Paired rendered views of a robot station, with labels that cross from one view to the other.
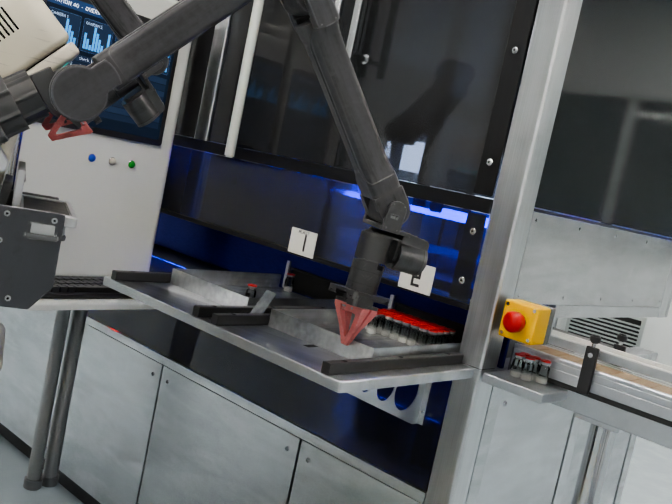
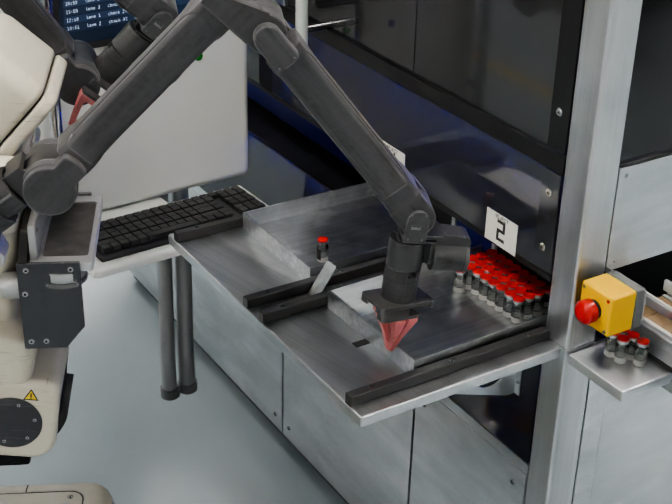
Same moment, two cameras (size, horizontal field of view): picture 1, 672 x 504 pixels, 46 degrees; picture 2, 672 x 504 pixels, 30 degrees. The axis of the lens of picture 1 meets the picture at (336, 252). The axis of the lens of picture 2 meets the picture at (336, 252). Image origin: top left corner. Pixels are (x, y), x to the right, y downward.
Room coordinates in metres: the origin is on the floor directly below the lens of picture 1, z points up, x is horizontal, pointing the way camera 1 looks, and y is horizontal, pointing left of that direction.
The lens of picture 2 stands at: (-0.32, -0.46, 2.02)
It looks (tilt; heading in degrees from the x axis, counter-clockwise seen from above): 28 degrees down; 17
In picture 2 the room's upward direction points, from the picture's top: 1 degrees clockwise
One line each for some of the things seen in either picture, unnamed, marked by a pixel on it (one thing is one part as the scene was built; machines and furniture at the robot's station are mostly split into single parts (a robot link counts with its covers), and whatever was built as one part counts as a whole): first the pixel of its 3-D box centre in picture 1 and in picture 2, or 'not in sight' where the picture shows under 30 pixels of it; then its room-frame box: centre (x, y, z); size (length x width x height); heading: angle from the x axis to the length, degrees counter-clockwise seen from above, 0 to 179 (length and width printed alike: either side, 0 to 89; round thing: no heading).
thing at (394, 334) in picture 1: (400, 330); (489, 289); (1.61, -0.17, 0.90); 0.18 x 0.02 x 0.05; 50
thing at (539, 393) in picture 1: (528, 385); (625, 365); (1.50, -0.42, 0.87); 0.14 x 0.13 x 0.02; 139
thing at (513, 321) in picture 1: (514, 321); (589, 310); (1.45, -0.35, 0.99); 0.04 x 0.04 x 0.04; 49
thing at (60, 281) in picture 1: (95, 286); (174, 220); (1.83, 0.54, 0.82); 0.40 x 0.14 x 0.02; 142
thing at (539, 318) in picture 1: (526, 321); (610, 303); (1.48, -0.38, 1.00); 0.08 x 0.07 x 0.07; 139
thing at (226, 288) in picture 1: (265, 291); (351, 227); (1.78, 0.14, 0.90); 0.34 x 0.26 x 0.04; 139
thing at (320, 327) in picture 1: (374, 334); (449, 306); (1.55, -0.11, 0.90); 0.34 x 0.26 x 0.04; 140
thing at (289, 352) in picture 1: (292, 324); (367, 285); (1.61, 0.06, 0.87); 0.70 x 0.48 x 0.02; 49
